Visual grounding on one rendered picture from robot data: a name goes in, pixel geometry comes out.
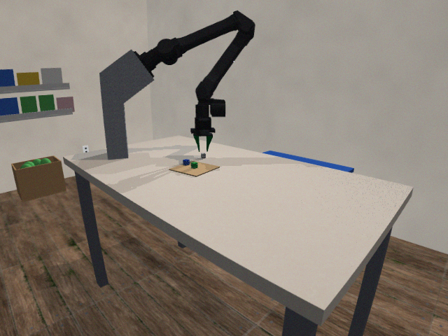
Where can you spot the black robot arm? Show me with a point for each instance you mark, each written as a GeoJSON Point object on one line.
{"type": "Point", "coordinates": [166, 52]}

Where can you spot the tan flat mat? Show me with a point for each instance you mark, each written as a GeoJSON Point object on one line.
{"type": "Point", "coordinates": [202, 169]}

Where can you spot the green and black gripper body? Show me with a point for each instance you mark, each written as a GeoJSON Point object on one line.
{"type": "Point", "coordinates": [197, 133]}

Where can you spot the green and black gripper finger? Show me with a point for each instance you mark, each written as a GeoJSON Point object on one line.
{"type": "Point", "coordinates": [198, 142]}
{"type": "Point", "coordinates": [208, 142]}

